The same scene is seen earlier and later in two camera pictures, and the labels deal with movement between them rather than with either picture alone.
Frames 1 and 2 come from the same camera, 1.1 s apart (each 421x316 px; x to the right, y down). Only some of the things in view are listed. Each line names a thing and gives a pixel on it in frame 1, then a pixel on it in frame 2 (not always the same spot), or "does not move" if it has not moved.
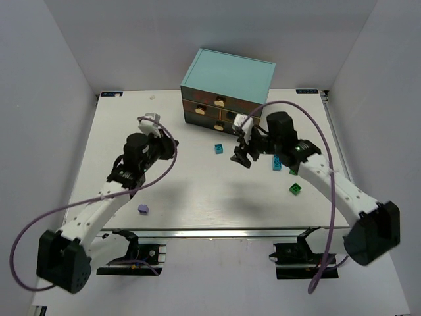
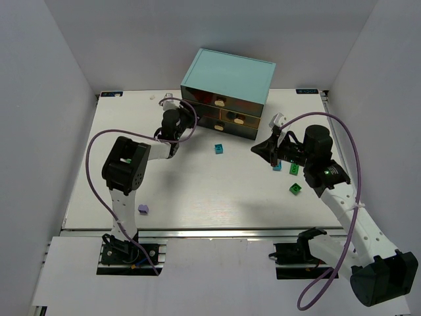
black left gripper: (168, 147) to (185, 118)
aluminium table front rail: (273, 233) does not move
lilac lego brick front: (143, 209) does not move
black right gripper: (250, 151) to (273, 151)
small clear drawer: (230, 116) does not move
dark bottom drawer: (220, 126) does not move
